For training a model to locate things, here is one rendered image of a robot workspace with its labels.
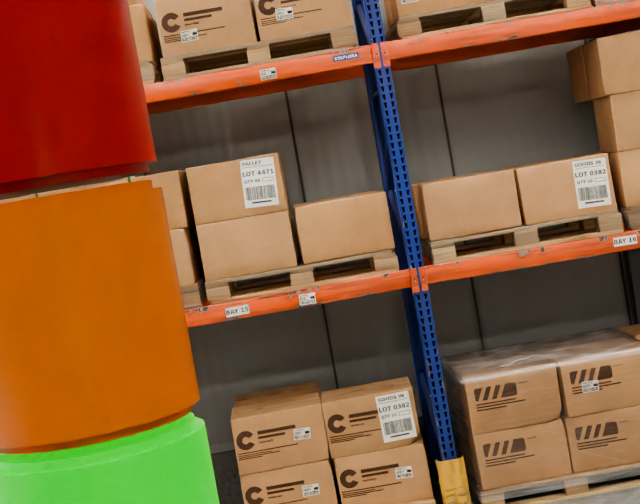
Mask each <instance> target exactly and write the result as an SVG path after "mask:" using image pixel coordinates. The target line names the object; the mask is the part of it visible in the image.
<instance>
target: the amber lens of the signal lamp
mask: <svg viewBox="0 0 640 504"><path fill-rule="evenodd" d="M199 399H200V394H199V388H198V383H197V377H196V372H195V366H194V361H193V355H192V350H191V345H190V339H189V334H188V328H187V323H186V317H185V312H184V306H183V301H182V295H181V290H180V284H179V279H178V273H177V268H176V262H175V257H174V251H173V246H172V240H171V235H170V229H169V224H168V218H167V213H166V207H165V202H164V196H163V191H162V187H157V188H153V186H152V181H151V180H143V181H136V182H129V183H122V184H115V185H109V186H103V187H96V188H90V189H84V190H78V191H72V192H66V193H60V194H54V195H48V196H42V197H36V198H31V199H25V200H19V201H14V202H8V203H3V204H0V453H2V454H32V453H43V452H52V451H58V450H65V449H71V448H78V447H83V446H87V445H92V444H97V443H102V442H107V441H111V440H115V439H119V438H123V437H127V436H131V435H135V434H138V433H141V432H144V431H148V430H151V429H154V428H157V427H160V426H163V425H165V424H168V423H170V422H173V421H176V420H177V419H179V418H181V417H183V416H185V415H187V414H188V413H189V412H190V411H191V410H192V409H193V405H194V404H195V403H196V402H197V401H198V400H199Z"/></svg>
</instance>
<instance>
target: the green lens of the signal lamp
mask: <svg viewBox="0 0 640 504"><path fill-rule="evenodd" d="M0 504H220V503H219V498H218V493H217V487H216V482H215V476H214V471H213V465H212V460H211V454H210V449H209V443H208V438H207V432H206V427H205V423H204V420H203V419H200V418H197V417H195V416H194V414H193V413H192V412H189V413H188V414H187V415H185V416H183V417H181V418H179V419H177V420H176V421H173V422H170V423H168V424H165V425H163V426H160V427H157V428H154V429H151V430H148V431H144V432H141V433H138V434H135V435H131V436H127V437H123V438H119V439H115V440H111V441H107V442H102V443H97V444H92V445H87V446H83V447H78V448H71V449H65V450H58V451H52V452H43V453H32V454H2V453H0Z"/></svg>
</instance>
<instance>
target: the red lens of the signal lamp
mask: <svg viewBox="0 0 640 504"><path fill-rule="evenodd" d="M156 161H157V158H156V153H155V147H154V142H153V136H152V131H151V125H150V120H149V114H148V109H147V103H146V98H145V92H144V87H143V81H142V76H141V70H140V65H139V59H138V54H137V48H136V43H135V38H134V32H133V27H132V21H131V16H130V10H129V5H128V0H0V199H4V198H11V197H17V196H23V195H29V194H35V193H41V192H47V191H53V190H59V189H65V188H71V187H76V186H82V185H87V184H93V183H98V182H104V181H109V180H114V179H119V178H124V177H129V176H134V175H138V174H143V173H147V172H149V171H150V170H149V164H150V163H154V162H156Z"/></svg>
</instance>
